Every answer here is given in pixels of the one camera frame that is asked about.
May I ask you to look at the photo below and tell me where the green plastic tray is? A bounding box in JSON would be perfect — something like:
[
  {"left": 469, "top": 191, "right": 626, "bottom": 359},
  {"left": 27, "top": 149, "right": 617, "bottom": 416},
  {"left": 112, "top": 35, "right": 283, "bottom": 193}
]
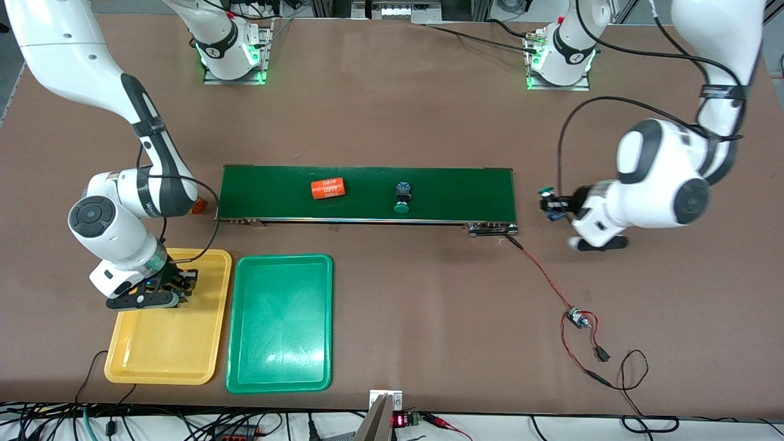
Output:
[{"left": 225, "top": 254, "right": 334, "bottom": 394}]

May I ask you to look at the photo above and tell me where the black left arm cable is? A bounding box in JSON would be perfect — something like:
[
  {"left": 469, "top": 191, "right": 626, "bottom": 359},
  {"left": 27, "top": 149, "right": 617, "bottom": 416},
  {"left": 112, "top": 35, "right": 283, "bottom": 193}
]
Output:
[{"left": 556, "top": 0, "right": 745, "bottom": 200}]

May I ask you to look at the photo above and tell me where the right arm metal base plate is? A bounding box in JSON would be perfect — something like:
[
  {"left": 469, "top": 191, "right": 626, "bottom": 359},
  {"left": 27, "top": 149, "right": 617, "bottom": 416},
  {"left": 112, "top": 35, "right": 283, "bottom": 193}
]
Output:
[{"left": 203, "top": 17, "right": 274, "bottom": 86}]

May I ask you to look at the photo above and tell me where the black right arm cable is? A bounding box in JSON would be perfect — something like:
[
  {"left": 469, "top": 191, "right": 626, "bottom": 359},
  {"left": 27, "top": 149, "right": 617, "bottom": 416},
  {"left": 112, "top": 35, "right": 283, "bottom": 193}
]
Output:
[{"left": 138, "top": 147, "right": 221, "bottom": 265}]

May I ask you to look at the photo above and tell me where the black looped cable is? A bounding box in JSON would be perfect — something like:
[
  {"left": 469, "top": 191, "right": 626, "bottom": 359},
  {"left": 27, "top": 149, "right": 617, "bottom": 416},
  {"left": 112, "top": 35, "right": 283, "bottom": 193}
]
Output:
[{"left": 619, "top": 349, "right": 679, "bottom": 434}]

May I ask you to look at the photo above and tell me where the orange black power strip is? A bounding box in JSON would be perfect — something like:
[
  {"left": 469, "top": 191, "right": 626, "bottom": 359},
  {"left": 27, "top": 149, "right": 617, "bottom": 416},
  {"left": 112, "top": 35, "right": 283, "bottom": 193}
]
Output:
[{"left": 211, "top": 426, "right": 270, "bottom": 441}]

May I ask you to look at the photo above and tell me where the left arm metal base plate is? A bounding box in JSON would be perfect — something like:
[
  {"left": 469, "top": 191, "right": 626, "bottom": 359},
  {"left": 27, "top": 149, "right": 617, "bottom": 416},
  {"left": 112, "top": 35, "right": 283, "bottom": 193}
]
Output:
[{"left": 526, "top": 31, "right": 591, "bottom": 92}]

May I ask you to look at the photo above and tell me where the green conveyor belt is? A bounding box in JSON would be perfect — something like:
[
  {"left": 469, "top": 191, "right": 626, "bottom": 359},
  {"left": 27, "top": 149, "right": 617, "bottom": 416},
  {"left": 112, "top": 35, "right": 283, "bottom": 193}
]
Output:
[{"left": 214, "top": 164, "right": 519, "bottom": 238}]

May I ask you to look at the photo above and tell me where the red black conveyor wire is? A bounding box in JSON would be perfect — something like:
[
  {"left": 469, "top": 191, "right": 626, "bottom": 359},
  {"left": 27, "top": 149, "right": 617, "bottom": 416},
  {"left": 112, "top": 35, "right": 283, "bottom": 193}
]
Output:
[{"left": 506, "top": 235, "right": 576, "bottom": 313}]

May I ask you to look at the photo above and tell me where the yellow plastic tray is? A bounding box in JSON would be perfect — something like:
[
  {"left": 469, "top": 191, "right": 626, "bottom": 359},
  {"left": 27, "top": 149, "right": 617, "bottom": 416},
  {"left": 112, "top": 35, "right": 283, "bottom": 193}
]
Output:
[{"left": 104, "top": 247, "right": 233, "bottom": 386}]

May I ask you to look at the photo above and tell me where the white background device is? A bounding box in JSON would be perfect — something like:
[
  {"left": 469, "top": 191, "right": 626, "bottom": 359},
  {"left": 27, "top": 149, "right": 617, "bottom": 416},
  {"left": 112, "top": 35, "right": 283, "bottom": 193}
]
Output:
[{"left": 366, "top": 0, "right": 443, "bottom": 20}]

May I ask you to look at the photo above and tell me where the small metal bracket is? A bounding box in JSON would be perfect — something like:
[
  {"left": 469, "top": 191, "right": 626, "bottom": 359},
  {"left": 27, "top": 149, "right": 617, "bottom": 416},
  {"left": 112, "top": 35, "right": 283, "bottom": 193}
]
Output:
[{"left": 369, "top": 390, "right": 403, "bottom": 412}]

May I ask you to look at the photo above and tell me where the red alligator clip lead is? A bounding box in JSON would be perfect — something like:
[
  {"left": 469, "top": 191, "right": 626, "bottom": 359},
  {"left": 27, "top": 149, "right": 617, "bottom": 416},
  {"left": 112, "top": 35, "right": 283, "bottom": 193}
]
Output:
[{"left": 424, "top": 414, "right": 472, "bottom": 441}]

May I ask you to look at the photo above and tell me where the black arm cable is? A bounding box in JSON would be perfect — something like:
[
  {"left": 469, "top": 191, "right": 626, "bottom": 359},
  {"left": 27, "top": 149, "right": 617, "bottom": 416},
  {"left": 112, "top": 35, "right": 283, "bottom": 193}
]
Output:
[
  {"left": 556, "top": 0, "right": 745, "bottom": 200},
  {"left": 138, "top": 147, "right": 221, "bottom": 265}
]

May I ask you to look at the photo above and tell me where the red black wire with connector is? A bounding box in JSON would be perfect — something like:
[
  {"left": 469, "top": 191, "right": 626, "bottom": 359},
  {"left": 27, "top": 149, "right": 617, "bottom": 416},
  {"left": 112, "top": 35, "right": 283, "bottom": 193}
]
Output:
[{"left": 560, "top": 311, "right": 613, "bottom": 388}]

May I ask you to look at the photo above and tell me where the black cable on table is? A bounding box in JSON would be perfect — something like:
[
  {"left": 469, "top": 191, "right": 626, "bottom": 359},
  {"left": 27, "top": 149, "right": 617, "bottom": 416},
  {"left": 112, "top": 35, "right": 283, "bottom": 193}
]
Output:
[{"left": 423, "top": 23, "right": 543, "bottom": 51}]

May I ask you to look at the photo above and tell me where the grey wedge camera mount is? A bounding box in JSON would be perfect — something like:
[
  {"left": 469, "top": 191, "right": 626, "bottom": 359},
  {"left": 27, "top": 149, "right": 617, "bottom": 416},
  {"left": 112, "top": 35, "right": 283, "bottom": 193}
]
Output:
[{"left": 354, "top": 394, "right": 396, "bottom": 441}]

